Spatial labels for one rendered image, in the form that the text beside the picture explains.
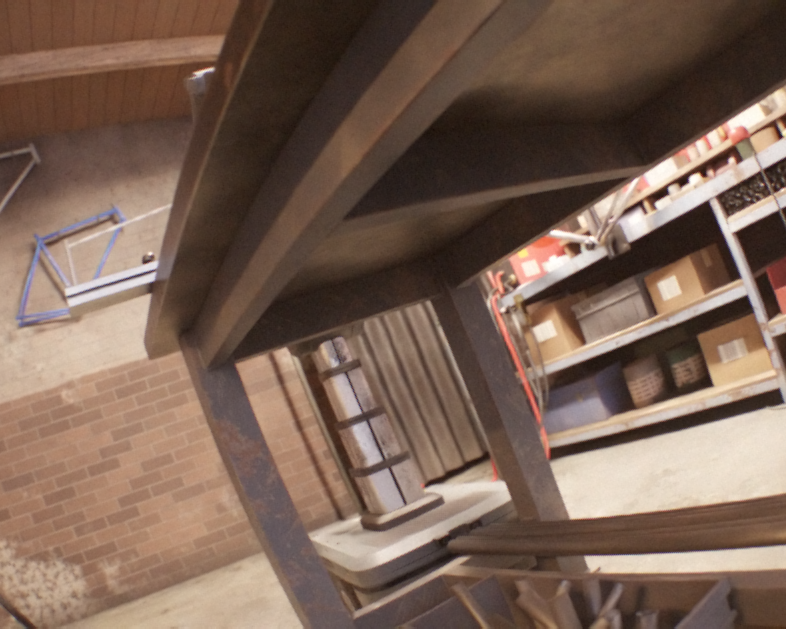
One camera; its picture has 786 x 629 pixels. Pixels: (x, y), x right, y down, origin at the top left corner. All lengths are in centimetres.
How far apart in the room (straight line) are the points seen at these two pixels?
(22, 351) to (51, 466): 70
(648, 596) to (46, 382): 336
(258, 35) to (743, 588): 73
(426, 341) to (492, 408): 245
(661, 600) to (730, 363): 162
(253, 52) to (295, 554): 90
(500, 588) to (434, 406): 271
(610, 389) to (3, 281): 344
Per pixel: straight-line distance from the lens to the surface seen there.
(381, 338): 365
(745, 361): 230
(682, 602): 78
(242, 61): 44
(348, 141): 47
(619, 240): 236
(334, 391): 172
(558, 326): 277
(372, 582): 146
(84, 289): 95
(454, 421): 380
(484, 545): 126
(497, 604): 107
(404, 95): 40
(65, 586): 366
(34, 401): 368
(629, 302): 250
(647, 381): 264
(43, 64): 357
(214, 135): 51
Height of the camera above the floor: 59
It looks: 6 degrees up
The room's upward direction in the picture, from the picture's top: 22 degrees counter-clockwise
